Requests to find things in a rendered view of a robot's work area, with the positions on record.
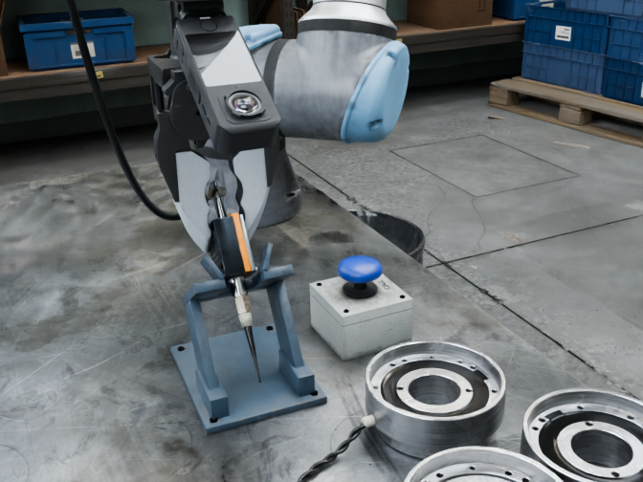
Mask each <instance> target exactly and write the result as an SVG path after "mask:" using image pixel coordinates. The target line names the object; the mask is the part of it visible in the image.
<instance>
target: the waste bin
mask: <svg viewBox="0 0 643 482"><path fill-rule="evenodd" d="M348 211H349V212H351V213H352V214H353V215H355V216H356V217H358V218H359V219H360V220H362V221H363V222H364V223H366V224H367V225H368V226H370V227H371V228H372V229H374V230H375V231H377V232H378V233H380V234H381V235H382V236H384V237H385V238H386V239H387V240H388V241H389V242H391V243H392V244H394V245H395V246H396V247H398V248H399V249H400V250H402V251H403V252H405V253H406V254H407V255H409V256H410V257H411V258H413V259H414V260H416V261H417V262H418V263H420V264H421V265H422V266H423V251H424V248H425V236H424V233H423V231H422V230H421V229H420V228H419V227H418V226H416V225H415V224H413V222H411V221H408V220H406V219H404V218H401V217H398V216H396V215H393V214H389V213H385V212H382V211H377V210H368V209H348Z"/></svg>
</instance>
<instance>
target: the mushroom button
mask: <svg viewBox="0 0 643 482"><path fill-rule="evenodd" d="M382 272H383V268H382V265H381V263H380V262H379V261H378V260H377V259H375V258H373V257H369V256H363V255H357V256H350V257H348V258H345V259H344V260H342V261H341V262H340V264H339V266H338V275H339V277H340V278H342V279H344V280H346V281H349V282H353V288H354V289H356V290H364V289H366V283H367V282H370V281H374V280H376V279H377V278H379V277H380V276H381V275H382Z"/></svg>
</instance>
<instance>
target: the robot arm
mask: <svg viewBox="0 0 643 482"><path fill-rule="evenodd" d="M159 1H166V14H167V23H168V31H169V41H170V49H167V52H166V54H164V55H147V64H148V72H149V80H150V88H151V96H152V104H153V112H154V119H155V120H156V121H157V122H158V123H157V129H156V131H155V133H154V136H153V147H154V154H155V158H156V161H157V164H158V167H159V168H160V170H161V172H162V175H163V177H164V179H165V181H166V184H167V186H168V188H169V191H170V193H171V195H172V200H173V202H174V204H175V206H176V208H177V210H178V212H179V214H180V217H181V219H182V221H183V223H184V225H185V228H186V230H187V231H188V234H189V235H190V237H191V238H192V240H193V241H194V242H195V243H196V244H197V246H198V247H199V248H200V249H201V250H202V251H203V252H210V249H211V240H212V233H211V229H210V226H209V224H210V223H211V221H212V220H213V219H217V217H216V213H215V208H214V204H213V200H209V201H207V199H206V193H207V188H208V186H209V185H210V182H212V181H219V183H220V185H221V186H224V187H225V188H226V190H227V195H226V197H225V198H223V199H224V204H225V208H226V212H227V215H228V216H230V215H231V214H232V213H237V212H238V215H239V214H242V215H243V219H244V223H245V227H246V231H247V235H248V239H249V242H250V240H251V238H252V236H253V235H254V233H255V230H256V229H261V228H266V227H271V226H273V225H277V224H280V223H282V222H285V221H287V220H289V219H291V218H293V217H294V216H296V215H297V214H298V213H299V212H300V210H301V190H300V187H299V182H298V180H297V177H296V174H295V172H294V169H293V167H292V165H291V162H290V160H289V157H288V155H287V152H286V143H285V137H289V138H301V139H313V140H326V141H337V142H344V143H353V142H379V141H381V140H383V139H384V138H385V137H387V136H388V134H389V133H390V132H391V131H392V129H393V127H394V126H395V124H396V122H397V120H398V118H399V115H400V113H401V110H402V106H403V103H404V99H405V95H406V91H407V86H408V80H409V65H410V56H409V51H408V48H407V46H406V45H405V44H403V43H401V42H400V41H396V35H397V28H396V27H395V25H394V24H393V23H392V22H391V20H390V19H389V18H388V17H387V13H386V5H387V0H313V7H312V8H311V10H310V11H309V12H308V13H306V14H305V15H304V16H303V17H302V18H301V19H300V20H299V25H298V36H297V39H281V38H280V37H281V36H282V32H281V31H280V27H279V26H278V25H275V24H272V25H271V24H262V25H252V26H245V27H238V25H237V23H236V21H235V19H234V18H233V17H232V16H231V15H228V16H227V15H226V13H225V11H224V2H223V0H159ZM188 140H193V143H194V150H193V149H191V148H190V145H189V141H188Z"/></svg>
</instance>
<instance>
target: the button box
mask: <svg viewBox="0 0 643 482"><path fill-rule="evenodd" d="M412 301H413V299H412V298H411V297H410V296H409V295H407V294H406V293H405V292H404V291H402V290H401V289H400V288H399V287H398V286H396V285H395V284H394V283H393V282H391V281H390V280H389V279H388V278H387V277H385V276H384V275H383V274H382V275H381V276H380V277H379V278H377V279H376V280H374V281H370V282H367V283H366V289H364V290H356V289H354V288H353V282H349V281H346V280H344V279H342V278H340V277H335V278H330V279H326V280H323V281H319V282H314V283H310V311H311V325H312V327H313V328H314V329H315V330H316V331H317V332H318V333H319V334H320V335H321V337H322V338H323V339H324V340H325V341H326V342H327V343H328V345H329V346H330V347H331V348H332V349H333V350H334V351H335V352H336V353H337V355H338V356H339V357H340V358H341V359H342V360H343V361H347V360H351V359H354V358H358V357H361V356H364V355H367V354H371V353H374V352H378V351H381V350H385V349H387V348H389V347H391V346H393V345H396V344H399V343H403V342H408V341H411V336H412Z"/></svg>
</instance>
